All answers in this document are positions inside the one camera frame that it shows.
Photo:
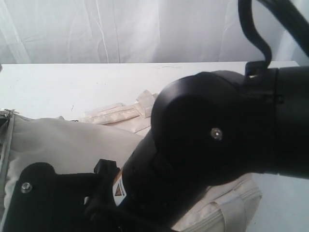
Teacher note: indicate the cream fabric duffel bag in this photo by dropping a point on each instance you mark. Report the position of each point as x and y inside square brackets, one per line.
[112, 133]

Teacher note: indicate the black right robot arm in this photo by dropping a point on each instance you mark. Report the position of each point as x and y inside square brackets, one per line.
[210, 128]

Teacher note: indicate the white backdrop curtain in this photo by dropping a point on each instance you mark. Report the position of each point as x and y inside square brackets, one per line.
[122, 31]

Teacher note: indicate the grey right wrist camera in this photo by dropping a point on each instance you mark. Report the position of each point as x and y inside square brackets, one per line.
[44, 201]

